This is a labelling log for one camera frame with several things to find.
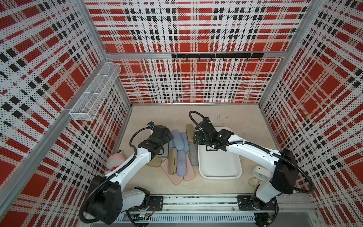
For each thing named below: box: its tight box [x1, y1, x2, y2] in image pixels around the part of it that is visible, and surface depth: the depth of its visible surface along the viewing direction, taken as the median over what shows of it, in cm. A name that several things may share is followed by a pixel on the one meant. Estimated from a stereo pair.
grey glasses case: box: [189, 142, 199, 167], surface depth 90 cm
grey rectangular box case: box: [155, 141, 170, 158], surface depth 91 cm
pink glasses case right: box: [183, 154, 196, 181], surface depth 84 cm
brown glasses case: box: [168, 147, 178, 175], surface depth 83 cm
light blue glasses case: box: [171, 129, 185, 151], surface depth 95 cm
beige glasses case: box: [146, 156, 162, 168], surface depth 87 cm
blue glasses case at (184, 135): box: [180, 131, 190, 153], surface depth 95 cm
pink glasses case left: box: [160, 158, 184, 186], surface depth 82 cm
